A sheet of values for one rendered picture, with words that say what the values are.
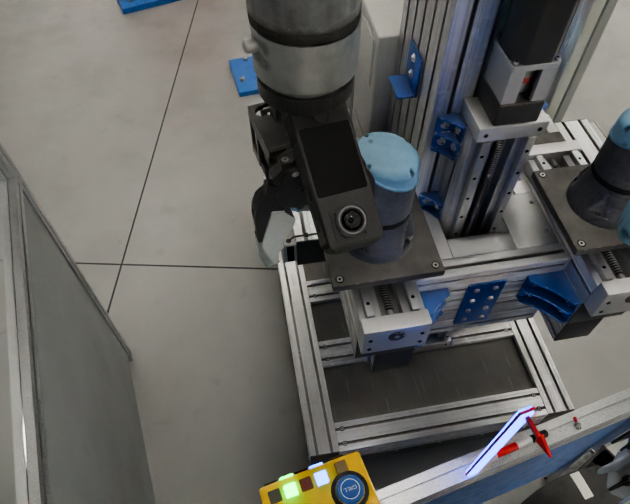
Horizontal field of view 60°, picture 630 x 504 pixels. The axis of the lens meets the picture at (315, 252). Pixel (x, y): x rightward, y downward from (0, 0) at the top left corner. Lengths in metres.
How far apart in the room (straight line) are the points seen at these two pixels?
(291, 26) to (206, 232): 2.15
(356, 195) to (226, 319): 1.84
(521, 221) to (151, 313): 1.50
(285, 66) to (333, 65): 0.03
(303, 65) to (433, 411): 1.56
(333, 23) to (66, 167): 2.64
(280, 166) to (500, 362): 1.62
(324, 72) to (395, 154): 0.59
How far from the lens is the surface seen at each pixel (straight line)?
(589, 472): 0.85
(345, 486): 0.87
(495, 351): 2.00
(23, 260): 1.29
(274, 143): 0.45
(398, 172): 0.93
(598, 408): 1.27
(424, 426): 1.82
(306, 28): 0.36
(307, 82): 0.38
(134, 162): 2.85
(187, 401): 2.11
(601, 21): 2.78
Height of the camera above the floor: 1.93
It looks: 54 degrees down
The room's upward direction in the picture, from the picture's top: straight up
